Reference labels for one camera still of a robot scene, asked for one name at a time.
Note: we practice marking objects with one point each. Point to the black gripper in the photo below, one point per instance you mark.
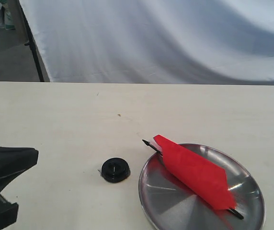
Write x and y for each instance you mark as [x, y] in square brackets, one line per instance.
[13, 162]

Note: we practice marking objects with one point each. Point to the red flag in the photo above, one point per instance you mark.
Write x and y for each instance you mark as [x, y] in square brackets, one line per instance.
[206, 179]

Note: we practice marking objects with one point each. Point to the black round flag base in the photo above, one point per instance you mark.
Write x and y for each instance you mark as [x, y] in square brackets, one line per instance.
[115, 170]

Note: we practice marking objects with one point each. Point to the black backdrop stand pole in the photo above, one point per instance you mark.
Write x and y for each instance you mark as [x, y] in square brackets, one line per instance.
[32, 47]

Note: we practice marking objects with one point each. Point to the round stainless steel plate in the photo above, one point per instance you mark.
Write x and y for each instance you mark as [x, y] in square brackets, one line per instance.
[170, 205]

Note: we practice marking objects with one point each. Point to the white backdrop cloth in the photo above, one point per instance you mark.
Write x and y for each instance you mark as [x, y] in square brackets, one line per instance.
[155, 41]

